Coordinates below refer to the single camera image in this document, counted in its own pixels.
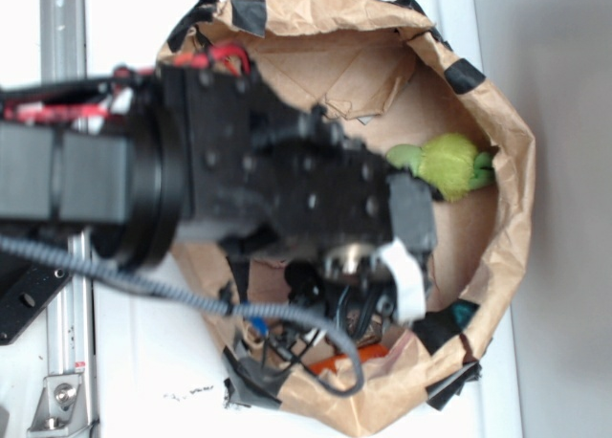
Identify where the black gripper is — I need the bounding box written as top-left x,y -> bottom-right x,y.
159,65 -> 437,323

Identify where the brown grey rock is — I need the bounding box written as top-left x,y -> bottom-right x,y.
346,310 -> 383,339

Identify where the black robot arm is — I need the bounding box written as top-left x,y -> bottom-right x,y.
1,65 -> 436,323

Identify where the brown paper bag bin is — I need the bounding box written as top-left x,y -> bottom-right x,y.
158,0 -> 536,437

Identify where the green plush toy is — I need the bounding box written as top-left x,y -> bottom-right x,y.
385,133 -> 496,202

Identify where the orange plastic carrot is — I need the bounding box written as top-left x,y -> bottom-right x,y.
308,344 -> 389,376

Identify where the grey braided cable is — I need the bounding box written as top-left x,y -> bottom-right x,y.
0,234 -> 367,397

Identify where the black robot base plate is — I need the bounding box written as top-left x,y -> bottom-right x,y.
0,252 -> 71,346

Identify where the aluminium extrusion rail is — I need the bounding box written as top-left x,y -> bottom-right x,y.
40,0 -> 96,375

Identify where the metal corner bracket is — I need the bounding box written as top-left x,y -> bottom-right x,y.
27,373 -> 98,437

